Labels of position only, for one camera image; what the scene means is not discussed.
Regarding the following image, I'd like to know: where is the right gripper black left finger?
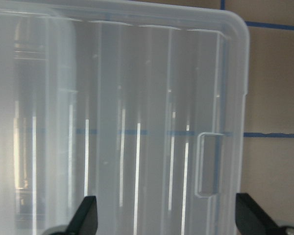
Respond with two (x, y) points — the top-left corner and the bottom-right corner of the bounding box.
(44, 196), (98, 235)

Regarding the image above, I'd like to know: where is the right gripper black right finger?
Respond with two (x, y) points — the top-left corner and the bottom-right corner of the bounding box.
(236, 193), (294, 235)

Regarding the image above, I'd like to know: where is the clear plastic box lid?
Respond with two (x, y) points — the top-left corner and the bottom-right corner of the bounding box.
(0, 0), (249, 235)

